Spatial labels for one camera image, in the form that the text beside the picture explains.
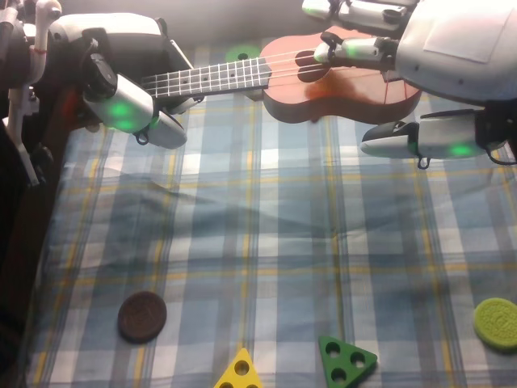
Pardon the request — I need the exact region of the green round toy cookie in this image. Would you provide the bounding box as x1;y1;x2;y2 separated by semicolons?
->
473;297;517;353

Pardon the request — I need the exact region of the brown round toy cookie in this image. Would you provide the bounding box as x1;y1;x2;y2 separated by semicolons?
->
116;290;168;344

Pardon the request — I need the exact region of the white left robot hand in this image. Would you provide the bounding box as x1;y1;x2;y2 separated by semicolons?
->
48;11;207;150

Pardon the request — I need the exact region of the orange toy ukulele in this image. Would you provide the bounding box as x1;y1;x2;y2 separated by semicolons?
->
141;26;423;125

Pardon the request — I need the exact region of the green triangle block with holes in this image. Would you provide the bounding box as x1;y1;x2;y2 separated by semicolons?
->
317;335;379;388

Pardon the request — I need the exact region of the blue plaid tablecloth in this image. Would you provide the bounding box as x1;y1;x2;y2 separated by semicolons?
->
23;40;517;388

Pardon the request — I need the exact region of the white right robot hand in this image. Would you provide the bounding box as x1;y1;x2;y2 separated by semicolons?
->
301;0;517;169

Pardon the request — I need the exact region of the yellow triangle block with holes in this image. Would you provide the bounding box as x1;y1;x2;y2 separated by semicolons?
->
212;347;263;388

